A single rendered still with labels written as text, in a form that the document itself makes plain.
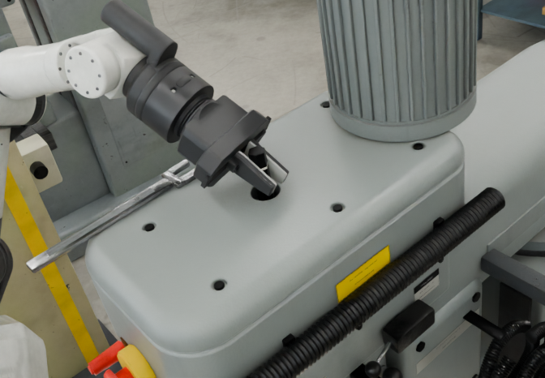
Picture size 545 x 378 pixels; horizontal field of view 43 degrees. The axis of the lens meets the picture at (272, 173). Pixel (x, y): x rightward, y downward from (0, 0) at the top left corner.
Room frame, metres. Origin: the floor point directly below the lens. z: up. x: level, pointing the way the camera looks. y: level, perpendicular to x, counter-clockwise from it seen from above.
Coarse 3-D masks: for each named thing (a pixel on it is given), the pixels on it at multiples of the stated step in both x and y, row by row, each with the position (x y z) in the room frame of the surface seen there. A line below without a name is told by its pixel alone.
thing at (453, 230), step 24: (480, 192) 0.70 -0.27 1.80; (456, 216) 0.66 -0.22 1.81; (480, 216) 0.66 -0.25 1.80; (432, 240) 0.63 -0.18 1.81; (456, 240) 0.63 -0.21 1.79; (408, 264) 0.59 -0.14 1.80; (432, 264) 0.60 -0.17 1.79; (360, 288) 0.57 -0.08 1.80; (384, 288) 0.57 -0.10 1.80; (336, 312) 0.54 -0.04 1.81; (360, 312) 0.54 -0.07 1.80; (288, 336) 0.52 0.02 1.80; (312, 336) 0.51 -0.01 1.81; (336, 336) 0.52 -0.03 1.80; (288, 360) 0.49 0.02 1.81; (312, 360) 0.49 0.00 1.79
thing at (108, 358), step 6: (120, 342) 0.65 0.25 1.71; (108, 348) 0.65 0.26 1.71; (114, 348) 0.64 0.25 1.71; (120, 348) 0.64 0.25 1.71; (102, 354) 0.64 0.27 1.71; (108, 354) 0.63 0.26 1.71; (114, 354) 0.63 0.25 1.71; (96, 360) 0.63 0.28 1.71; (102, 360) 0.63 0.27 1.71; (108, 360) 0.63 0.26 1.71; (114, 360) 0.63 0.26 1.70; (90, 366) 0.62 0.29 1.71; (96, 366) 0.62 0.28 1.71; (102, 366) 0.62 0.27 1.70; (108, 366) 0.63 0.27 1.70; (90, 372) 0.62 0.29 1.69; (96, 372) 0.62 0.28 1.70
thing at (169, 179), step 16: (176, 176) 0.74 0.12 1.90; (192, 176) 0.73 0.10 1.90; (144, 192) 0.72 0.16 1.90; (160, 192) 0.72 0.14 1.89; (128, 208) 0.69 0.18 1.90; (96, 224) 0.67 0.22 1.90; (112, 224) 0.68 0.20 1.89; (64, 240) 0.66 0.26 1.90; (80, 240) 0.65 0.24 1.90; (48, 256) 0.63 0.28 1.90; (32, 272) 0.61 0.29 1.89
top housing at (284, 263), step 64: (320, 128) 0.80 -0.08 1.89; (192, 192) 0.71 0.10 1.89; (256, 192) 0.70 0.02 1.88; (320, 192) 0.66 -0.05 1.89; (384, 192) 0.64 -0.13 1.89; (448, 192) 0.68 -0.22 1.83; (128, 256) 0.61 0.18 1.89; (192, 256) 0.59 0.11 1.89; (256, 256) 0.57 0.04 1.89; (320, 256) 0.56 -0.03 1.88; (384, 256) 0.61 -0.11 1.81; (128, 320) 0.55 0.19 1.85; (192, 320) 0.49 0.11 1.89; (256, 320) 0.51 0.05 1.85
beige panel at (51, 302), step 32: (32, 192) 2.16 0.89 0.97; (32, 224) 2.13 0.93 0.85; (32, 256) 2.11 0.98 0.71; (64, 256) 2.17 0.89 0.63; (32, 288) 2.08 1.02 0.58; (64, 288) 2.13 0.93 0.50; (32, 320) 2.05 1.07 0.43; (64, 320) 2.10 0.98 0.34; (96, 320) 2.17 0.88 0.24; (64, 352) 2.07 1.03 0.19; (96, 352) 2.13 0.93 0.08
